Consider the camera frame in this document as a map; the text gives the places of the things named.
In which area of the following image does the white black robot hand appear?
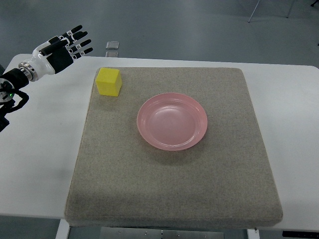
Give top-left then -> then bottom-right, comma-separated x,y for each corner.
18,25 -> 93,82

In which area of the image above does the yellow foam block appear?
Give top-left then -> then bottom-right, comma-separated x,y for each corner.
95,68 -> 122,97

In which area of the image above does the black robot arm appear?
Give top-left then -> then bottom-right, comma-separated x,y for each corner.
0,25 -> 93,130

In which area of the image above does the pink plate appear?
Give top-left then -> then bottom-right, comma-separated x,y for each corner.
137,93 -> 208,151

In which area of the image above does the clear floor socket cover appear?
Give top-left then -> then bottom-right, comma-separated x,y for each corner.
106,41 -> 119,50

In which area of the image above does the white chair leg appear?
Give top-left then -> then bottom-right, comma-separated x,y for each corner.
247,0 -> 260,23

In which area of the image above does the beige fabric mat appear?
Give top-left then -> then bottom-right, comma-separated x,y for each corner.
64,67 -> 283,229

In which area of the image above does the grey chair leg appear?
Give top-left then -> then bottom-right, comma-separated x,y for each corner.
286,0 -> 295,18

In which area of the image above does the metal table frame bracket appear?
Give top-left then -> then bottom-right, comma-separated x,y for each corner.
99,227 -> 224,239

